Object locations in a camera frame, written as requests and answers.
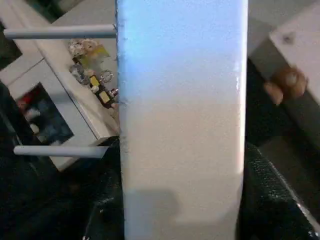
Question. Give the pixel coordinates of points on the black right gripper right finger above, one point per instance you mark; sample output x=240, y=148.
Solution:
x=270, y=200

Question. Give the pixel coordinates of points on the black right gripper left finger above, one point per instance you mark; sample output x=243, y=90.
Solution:
x=107, y=200

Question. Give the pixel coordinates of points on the white plastic table leg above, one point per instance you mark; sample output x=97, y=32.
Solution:
x=60, y=32
x=60, y=151

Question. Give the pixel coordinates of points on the white plastic table top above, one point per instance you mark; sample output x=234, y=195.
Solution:
x=180, y=112

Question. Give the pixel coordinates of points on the white glass-door cabinet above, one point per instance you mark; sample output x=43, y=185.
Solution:
x=65, y=105

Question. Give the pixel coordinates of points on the brown round plush figure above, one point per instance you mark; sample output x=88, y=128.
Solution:
x=290, y=82

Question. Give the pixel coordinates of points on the glass globe trophy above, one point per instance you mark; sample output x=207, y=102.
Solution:
x=80, y=73

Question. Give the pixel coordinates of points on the yellow card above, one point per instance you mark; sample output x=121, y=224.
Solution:
x=100, y=56

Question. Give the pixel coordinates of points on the beige plush toy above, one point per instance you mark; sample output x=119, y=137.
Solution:
x=82, y=46

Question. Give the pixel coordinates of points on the white panel with dark dot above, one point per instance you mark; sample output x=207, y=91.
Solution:
x=300, y=37

